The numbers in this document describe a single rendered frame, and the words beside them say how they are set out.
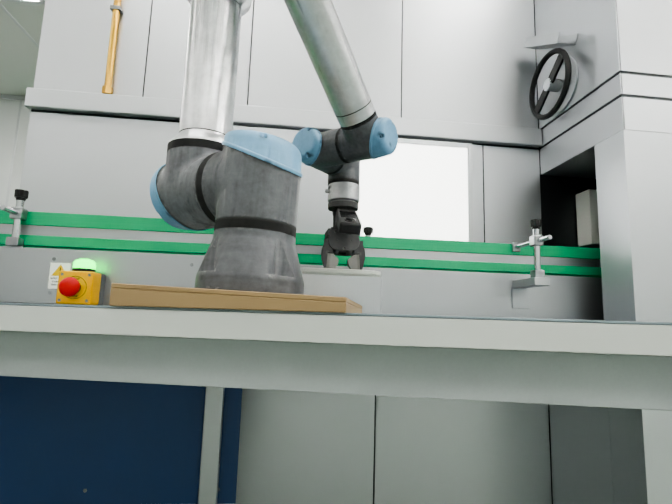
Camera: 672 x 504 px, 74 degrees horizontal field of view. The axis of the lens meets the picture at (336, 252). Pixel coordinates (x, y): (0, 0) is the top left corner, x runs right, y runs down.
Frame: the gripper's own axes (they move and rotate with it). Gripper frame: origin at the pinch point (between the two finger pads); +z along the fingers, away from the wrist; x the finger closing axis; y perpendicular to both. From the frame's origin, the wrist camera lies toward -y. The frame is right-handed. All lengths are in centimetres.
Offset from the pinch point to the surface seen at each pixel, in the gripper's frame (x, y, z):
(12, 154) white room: 260, 340, -135
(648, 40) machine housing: -80, -3, -68
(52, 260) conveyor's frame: 64, 9, -4
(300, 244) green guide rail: 8.6, 18.4, -12.6
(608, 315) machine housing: -71, 7, 4
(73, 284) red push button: 55, -1, 1
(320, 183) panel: 2.3, 34.3, -34.5
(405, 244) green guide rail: -19.8, 17.5, -13.9
